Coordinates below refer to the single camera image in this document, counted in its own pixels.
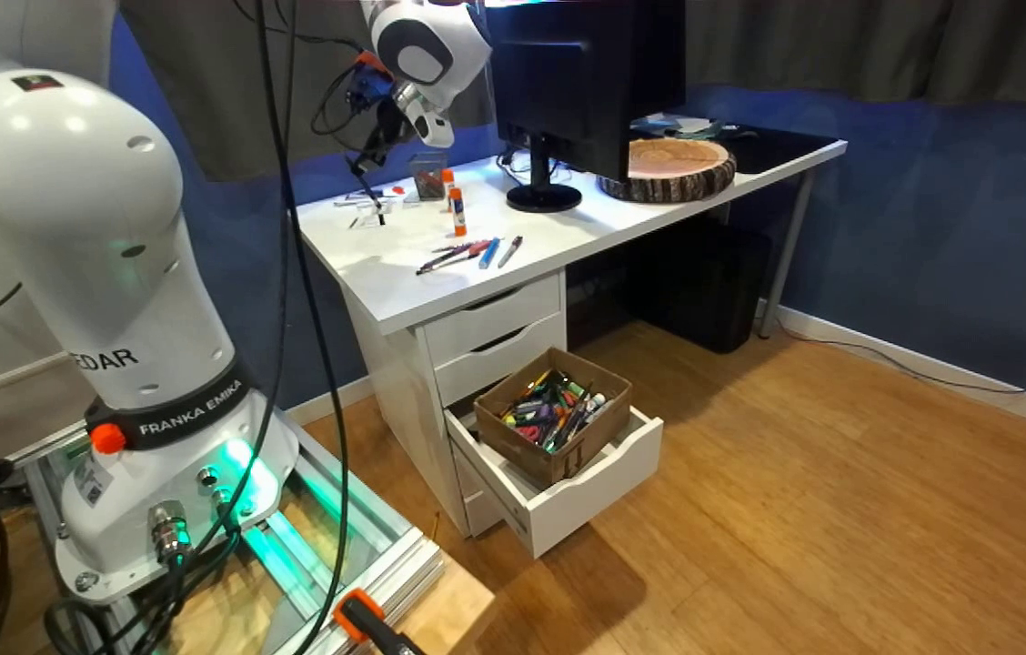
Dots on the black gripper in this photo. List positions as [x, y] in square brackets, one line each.
[376, 96]

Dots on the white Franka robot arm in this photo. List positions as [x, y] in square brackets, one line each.
[179, 440]

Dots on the small dark cup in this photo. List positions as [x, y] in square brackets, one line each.
[427, 175]

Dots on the white desk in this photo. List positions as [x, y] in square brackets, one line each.
[376, 263]

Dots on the round wooden log slice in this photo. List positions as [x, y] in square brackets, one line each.
[672, 173]

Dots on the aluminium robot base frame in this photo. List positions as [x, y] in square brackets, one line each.
[244, 537]

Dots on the white drawer unit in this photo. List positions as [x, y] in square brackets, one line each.
[424, 374]

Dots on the black computer tower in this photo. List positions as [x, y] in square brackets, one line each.
[699, 281]

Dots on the orange capped glue stick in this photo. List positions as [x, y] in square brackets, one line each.
[453, 202]

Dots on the open white bottom drawer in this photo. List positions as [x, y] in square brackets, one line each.
[544, 514]

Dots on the grey curtain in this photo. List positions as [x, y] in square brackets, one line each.
[866, 49]

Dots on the cardboard box of markers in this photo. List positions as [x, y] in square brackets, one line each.
[555, 418]

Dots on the blue pen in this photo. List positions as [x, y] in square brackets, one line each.
[488, 254]

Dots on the dark grey pen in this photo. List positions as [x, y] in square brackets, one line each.
[512, 254]

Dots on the orange black clamp handle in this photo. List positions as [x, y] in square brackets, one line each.
[366, 625]

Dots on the black pen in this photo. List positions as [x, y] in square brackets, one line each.
[368, 190]

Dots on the black computer monitor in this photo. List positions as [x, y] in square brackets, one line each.
[573, 75]

